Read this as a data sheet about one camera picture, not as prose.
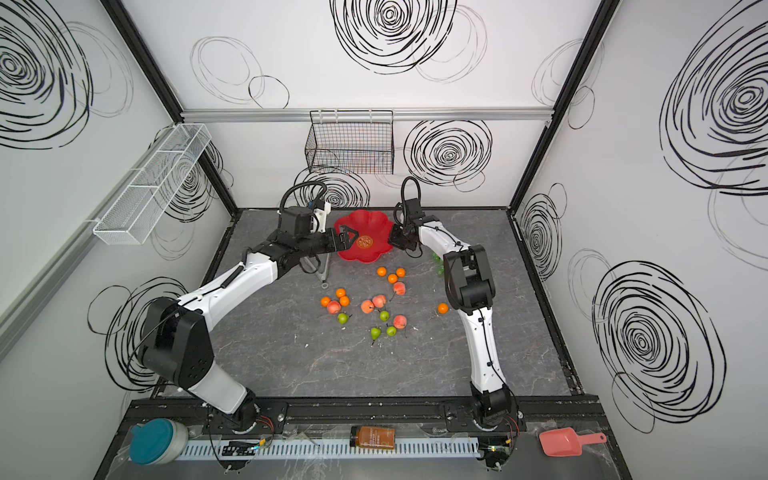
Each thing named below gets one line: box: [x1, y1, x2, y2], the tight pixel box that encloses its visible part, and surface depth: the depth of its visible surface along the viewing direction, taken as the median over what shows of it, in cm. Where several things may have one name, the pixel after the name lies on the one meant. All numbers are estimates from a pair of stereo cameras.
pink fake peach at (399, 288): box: [393, 282, 407, 296], surface depth 96 cm
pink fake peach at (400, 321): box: [393, 315, 407, 329], surface depth 89 cm
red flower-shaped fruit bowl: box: [334, 210, 393, 263], surface depth 114 cm
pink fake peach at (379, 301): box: [372, 294, 387, 308], surface depth 93 cm
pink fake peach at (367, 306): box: [361, 299, 375, 314], surface depth 93 cm
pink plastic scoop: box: [539, 427, 607, 457], surface depth 71 cm
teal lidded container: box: [128, 418, 188, 465], surface depth 66 cm
